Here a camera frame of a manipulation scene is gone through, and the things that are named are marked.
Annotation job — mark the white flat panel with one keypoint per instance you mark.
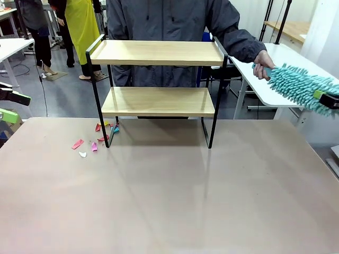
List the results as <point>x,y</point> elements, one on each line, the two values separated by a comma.
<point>335,152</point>

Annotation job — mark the person's left forearm grey sleeve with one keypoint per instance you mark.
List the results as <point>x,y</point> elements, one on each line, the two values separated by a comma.
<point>246,45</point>

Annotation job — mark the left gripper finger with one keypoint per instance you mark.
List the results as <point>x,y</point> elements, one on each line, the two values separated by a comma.
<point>18,99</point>
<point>9,116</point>

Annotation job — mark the grey background workbench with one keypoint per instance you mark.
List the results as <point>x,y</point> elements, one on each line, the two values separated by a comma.
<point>6,13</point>

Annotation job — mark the wooden background desk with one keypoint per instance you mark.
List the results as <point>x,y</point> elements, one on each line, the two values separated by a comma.
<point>291,29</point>

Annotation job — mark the teal block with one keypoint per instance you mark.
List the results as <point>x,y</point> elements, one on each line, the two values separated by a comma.
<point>115,130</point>

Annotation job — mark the bright pink paper scrap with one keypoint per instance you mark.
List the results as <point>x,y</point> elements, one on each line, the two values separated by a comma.
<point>94,147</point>

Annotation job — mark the white paper scrap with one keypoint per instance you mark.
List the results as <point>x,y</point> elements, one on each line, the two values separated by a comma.
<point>82,154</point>

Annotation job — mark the black stand pole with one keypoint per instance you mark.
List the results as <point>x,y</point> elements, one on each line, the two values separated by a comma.
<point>283,21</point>

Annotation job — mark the person in yellow apron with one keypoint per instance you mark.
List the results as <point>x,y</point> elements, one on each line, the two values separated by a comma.
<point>79,26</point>

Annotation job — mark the white round-cornered table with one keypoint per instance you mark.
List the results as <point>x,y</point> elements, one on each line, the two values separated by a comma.
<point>13,47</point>

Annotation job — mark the flat red paper scrap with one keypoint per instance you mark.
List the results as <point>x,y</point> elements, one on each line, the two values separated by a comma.
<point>77,144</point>

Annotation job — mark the white side table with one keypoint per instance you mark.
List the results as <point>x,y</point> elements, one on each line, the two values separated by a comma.
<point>286,55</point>

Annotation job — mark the teal chenille duster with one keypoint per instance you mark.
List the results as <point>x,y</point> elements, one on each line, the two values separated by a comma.
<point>294,82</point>

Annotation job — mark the thin black tripod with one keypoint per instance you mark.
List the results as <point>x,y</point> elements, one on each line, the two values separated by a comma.
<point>266,19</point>

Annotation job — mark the person's left hand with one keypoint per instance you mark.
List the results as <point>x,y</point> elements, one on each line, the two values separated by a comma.
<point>263,62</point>

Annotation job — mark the curled red paper scrap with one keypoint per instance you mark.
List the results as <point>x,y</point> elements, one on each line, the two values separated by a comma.
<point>98,127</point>

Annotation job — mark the cardboard box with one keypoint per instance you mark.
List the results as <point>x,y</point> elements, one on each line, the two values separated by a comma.
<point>16,125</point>

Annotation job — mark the two-tier wooden shelf black frame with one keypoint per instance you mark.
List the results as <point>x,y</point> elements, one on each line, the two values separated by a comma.
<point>159,53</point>

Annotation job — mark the beige floor mat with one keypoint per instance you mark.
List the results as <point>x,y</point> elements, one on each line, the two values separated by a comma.
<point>57,76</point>

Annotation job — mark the person in dark clothes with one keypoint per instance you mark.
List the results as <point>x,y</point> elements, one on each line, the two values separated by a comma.
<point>37,21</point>

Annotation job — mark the person in grey jacket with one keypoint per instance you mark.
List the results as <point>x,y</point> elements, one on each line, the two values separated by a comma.
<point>164,21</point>

